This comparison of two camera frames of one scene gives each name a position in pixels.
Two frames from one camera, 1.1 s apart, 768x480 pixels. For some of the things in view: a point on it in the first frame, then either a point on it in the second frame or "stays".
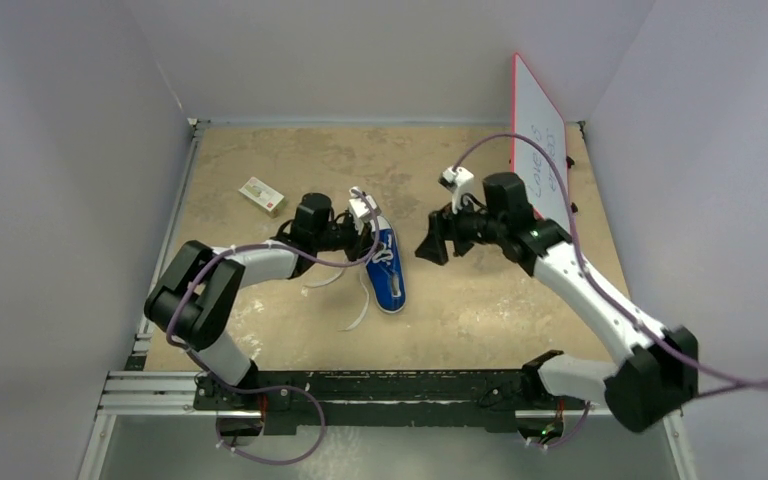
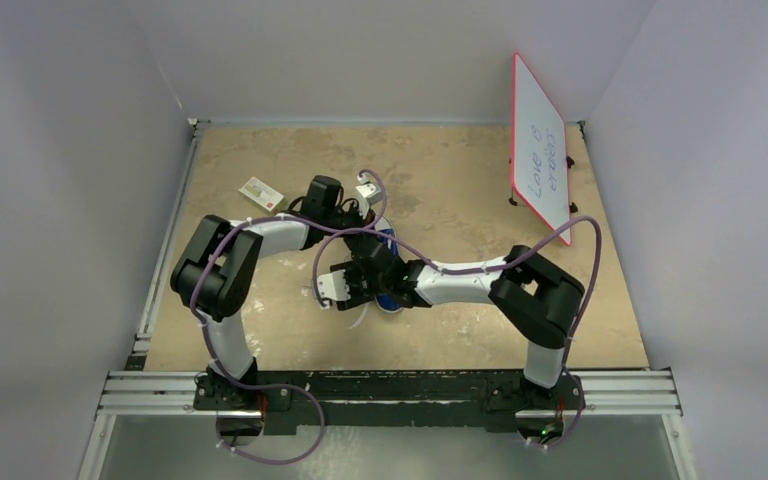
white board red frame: [534, 115] stays
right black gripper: [448, 232] to [360, 283]
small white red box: [265, 197] stays
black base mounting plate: [353, 401] stays
